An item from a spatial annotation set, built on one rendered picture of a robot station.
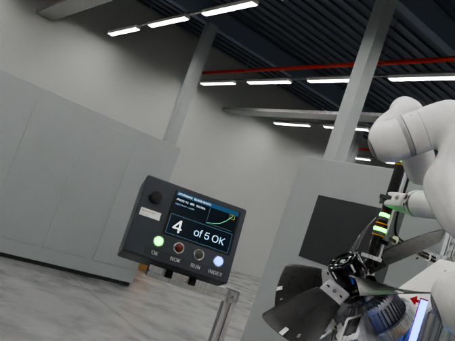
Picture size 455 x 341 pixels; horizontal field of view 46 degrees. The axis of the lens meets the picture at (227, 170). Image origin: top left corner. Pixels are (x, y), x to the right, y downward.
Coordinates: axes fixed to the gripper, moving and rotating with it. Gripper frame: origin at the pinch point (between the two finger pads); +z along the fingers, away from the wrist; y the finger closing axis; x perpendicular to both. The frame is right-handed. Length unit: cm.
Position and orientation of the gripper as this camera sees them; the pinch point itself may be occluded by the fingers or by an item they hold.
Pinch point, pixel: (389, 201)
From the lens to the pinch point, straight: 193.6
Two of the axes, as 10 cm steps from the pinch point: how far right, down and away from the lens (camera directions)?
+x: 3.3, -9.4, 0.9
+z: -2.2, 0.1, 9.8
